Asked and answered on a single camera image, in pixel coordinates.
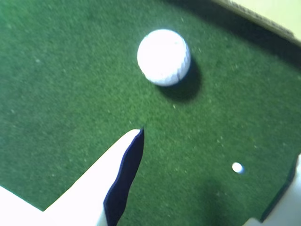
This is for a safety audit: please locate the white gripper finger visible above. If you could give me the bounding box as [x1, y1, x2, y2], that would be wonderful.
[30, 127, 145, 226]
[260, 154, 301, 226]

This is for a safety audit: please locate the small distant white golf ball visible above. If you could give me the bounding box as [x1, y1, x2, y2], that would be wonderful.
[231, 162, 244, 174]

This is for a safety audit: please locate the large green putting mat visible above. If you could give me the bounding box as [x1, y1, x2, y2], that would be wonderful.
[0, 0, 301, 226]

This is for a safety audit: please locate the cardboard box wall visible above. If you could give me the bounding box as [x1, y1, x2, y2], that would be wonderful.
[210, 0, 301, 47]

